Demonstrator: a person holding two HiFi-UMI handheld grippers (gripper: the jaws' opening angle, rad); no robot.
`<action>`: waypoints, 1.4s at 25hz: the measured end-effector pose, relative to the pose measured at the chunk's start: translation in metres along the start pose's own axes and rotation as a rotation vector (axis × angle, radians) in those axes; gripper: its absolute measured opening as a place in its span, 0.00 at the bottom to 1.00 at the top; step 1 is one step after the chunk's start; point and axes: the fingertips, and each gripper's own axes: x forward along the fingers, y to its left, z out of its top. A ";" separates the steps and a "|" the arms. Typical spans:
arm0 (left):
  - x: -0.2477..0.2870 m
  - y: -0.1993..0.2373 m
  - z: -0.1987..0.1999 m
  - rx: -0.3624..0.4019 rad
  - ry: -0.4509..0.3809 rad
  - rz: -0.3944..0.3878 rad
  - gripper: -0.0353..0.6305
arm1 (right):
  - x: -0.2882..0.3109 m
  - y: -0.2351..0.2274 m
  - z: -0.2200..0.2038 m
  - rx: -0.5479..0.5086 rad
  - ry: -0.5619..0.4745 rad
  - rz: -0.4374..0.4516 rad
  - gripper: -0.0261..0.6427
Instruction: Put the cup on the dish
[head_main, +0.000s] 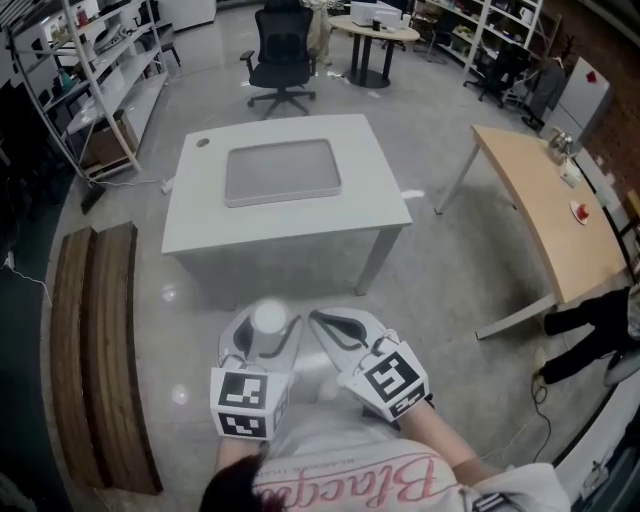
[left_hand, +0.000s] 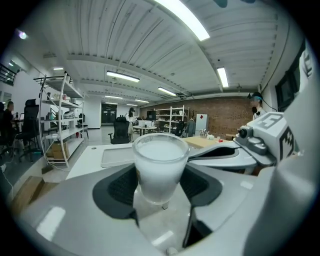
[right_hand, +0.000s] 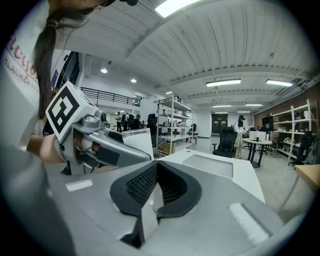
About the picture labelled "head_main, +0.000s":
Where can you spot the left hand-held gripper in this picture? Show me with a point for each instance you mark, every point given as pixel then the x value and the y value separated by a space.
pixel 240 390

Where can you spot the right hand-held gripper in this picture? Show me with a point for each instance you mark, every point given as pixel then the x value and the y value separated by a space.
pixel 395 380

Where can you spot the white plastic bottle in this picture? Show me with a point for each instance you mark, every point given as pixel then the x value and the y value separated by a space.
pixel 269 317

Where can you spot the grey tray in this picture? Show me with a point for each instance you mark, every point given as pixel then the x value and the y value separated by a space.
pixel 282 170

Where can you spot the person's left forearm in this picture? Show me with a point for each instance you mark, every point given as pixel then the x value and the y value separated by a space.
pixel 235 452

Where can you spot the person's right forearm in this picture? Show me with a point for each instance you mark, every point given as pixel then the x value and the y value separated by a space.
pixel 440 440

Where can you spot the person's white printed shirt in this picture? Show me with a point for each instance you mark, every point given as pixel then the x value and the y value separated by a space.
pixel 350 450

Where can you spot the white square table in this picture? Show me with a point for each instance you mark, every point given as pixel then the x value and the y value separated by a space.
pixel 280 225

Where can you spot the dark wooden plank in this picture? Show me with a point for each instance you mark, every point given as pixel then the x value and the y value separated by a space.
pixel 115 350
pixel 70 350

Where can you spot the white power strip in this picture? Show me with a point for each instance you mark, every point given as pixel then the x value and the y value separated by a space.
pixel 166 185

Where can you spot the light wooden desk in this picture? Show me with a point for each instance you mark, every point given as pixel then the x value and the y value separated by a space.
pixel 550 215

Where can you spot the cardboard box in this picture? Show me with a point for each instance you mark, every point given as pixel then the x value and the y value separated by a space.
pixel 107 142

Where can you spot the red item on white plate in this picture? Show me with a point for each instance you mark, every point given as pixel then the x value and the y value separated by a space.
pixel 581 212

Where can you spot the small white box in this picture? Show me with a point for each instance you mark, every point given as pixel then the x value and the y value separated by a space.
pixel 571 175

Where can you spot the metal kettle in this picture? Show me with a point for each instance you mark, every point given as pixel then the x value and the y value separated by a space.
pixel 561 142

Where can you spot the black office chair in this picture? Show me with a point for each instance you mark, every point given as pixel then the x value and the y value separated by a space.
pixel 282 55

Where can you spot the white metal shelf rack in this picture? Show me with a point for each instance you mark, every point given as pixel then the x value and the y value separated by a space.
pixel 100 100

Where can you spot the black swivel chair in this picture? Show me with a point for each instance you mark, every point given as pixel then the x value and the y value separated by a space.
pixel 500 70

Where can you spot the round wooden table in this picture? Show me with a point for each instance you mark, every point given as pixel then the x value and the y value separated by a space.
pixel 372 30

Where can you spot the black cup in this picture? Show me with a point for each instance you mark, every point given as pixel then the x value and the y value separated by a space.
pixel 376 24

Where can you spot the white appliance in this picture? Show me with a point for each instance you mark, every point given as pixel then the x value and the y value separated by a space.
pixel 375 11

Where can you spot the white cabinet with red sticker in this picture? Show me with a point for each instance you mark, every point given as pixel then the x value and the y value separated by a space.
pixel 582 100

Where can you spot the white shelf rack with goods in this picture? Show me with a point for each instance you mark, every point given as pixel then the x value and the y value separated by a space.
pixel 480 30

